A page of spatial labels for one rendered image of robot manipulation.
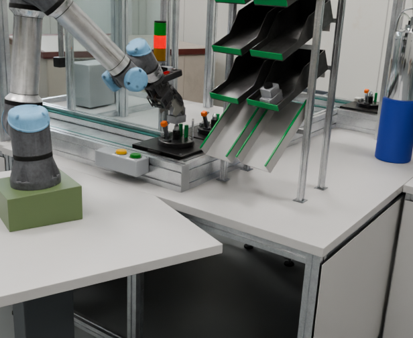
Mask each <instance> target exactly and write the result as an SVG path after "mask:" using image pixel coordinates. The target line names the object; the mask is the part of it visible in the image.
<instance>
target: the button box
mask: <svg viewBox="0 0 413 338"><path fill-rule="evenodd" d="M116 150H118V149H116V148H112V147H109V146H107V147H104V148H99V149H96V150H95V165H97V166H101V167H104V168H108V169H110V170H114V171H117V172H121V173H124V174H128V175H130V176H134V177H138V176H141V175H143V174H147V173H148V172H149V158H148V157H146V156H141V157H140V158H130V154H131V152H127V153H126V154H116Z"/></svg>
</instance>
